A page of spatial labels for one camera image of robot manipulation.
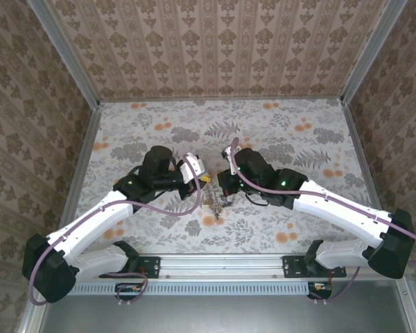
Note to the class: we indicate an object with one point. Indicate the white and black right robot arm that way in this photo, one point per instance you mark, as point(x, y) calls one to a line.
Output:
point(333, 215)

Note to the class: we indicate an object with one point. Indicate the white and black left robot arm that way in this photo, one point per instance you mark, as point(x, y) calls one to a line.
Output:
point(97, 225)

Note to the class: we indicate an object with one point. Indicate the floral table cover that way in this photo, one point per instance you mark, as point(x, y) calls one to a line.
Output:
point(263, 239)

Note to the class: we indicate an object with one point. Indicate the grey metal panel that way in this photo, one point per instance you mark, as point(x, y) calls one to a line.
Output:
point(229, 315)

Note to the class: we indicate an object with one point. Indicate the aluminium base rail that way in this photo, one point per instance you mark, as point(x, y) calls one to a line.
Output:
point(222, 265)

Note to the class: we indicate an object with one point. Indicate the aluminium frame bar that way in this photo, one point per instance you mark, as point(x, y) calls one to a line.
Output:
point(366, 173)
point(88, 138)
point(222, 100)

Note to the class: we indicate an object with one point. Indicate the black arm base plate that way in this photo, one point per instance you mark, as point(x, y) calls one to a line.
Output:
point(149, 267)
point(293, 267)

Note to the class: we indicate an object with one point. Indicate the aluminium corner post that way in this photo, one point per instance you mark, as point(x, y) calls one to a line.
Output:
point(371, 52)
point(71, 59)

